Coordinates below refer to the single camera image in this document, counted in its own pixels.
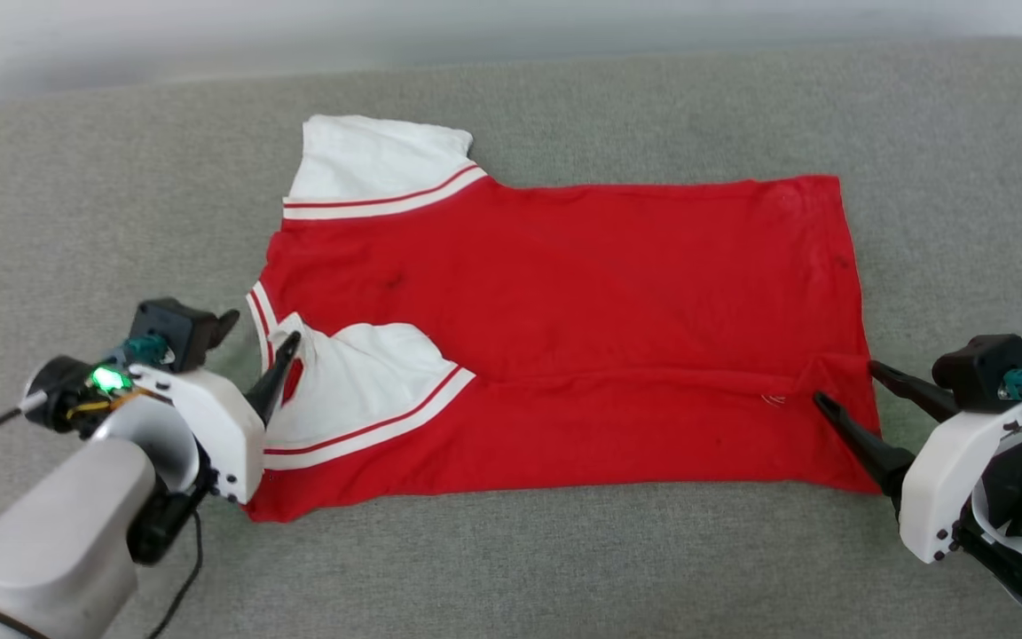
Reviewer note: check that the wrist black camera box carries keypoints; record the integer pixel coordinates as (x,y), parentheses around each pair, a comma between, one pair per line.
(169,328)
(977,364)

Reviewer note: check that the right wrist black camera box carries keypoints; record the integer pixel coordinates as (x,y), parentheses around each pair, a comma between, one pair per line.
(977,364)

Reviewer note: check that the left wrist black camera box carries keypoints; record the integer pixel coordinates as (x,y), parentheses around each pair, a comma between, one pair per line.
(169,328)

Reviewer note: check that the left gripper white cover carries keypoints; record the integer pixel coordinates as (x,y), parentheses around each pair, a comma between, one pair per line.
(218,426)

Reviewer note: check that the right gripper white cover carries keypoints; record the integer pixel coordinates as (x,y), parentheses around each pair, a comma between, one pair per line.
(941,479)

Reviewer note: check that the red and white t-shirt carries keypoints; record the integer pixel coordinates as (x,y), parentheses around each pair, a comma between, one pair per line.
(609,293)

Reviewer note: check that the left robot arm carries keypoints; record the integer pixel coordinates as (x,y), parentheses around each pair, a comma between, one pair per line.
(58,532)

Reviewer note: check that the grey fabric sofa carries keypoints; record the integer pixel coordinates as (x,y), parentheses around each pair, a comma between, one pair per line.
(564,568)

